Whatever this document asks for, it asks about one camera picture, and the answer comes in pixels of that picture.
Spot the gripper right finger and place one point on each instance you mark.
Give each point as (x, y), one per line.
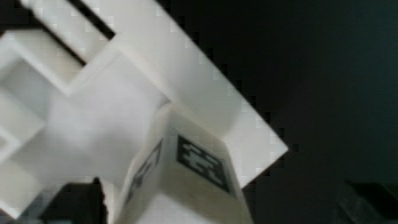
(366, 204)

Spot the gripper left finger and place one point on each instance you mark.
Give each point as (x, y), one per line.
(73, 206)

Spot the white chair leg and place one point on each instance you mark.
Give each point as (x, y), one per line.
(180, 189)

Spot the white chair seat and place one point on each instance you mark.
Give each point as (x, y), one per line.
(77, 111)

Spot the white U-shaped fence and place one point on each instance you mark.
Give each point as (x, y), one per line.
(130, 23)

